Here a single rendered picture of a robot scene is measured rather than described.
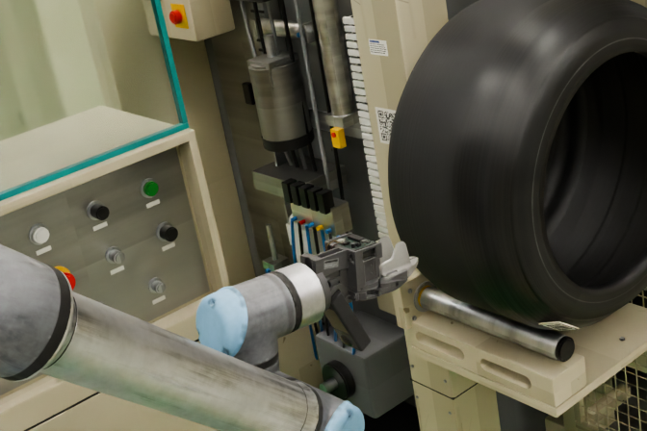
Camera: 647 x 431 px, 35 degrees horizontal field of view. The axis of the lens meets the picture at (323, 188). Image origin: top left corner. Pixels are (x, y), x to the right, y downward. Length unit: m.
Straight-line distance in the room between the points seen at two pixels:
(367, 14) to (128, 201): 0.59
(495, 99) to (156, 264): 0.85
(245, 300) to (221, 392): 0.23
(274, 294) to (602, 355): 0.77
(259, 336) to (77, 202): 0.70
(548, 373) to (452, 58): 0.56
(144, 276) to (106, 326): 1.06
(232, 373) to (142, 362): 0.14
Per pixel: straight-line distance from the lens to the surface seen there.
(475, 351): 1.92
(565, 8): 1.69
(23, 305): 0.98
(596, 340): 2.03
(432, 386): 2.26
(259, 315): 1.39
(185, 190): 2.11
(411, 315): 2.02
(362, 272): 1.50
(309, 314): 1.44
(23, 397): 2.03
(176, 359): 1.13
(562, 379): 1.83
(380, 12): 1.92
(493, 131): 1.58
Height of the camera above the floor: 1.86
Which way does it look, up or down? 21 degrees down
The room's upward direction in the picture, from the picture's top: 10 degrees counter-clockwise
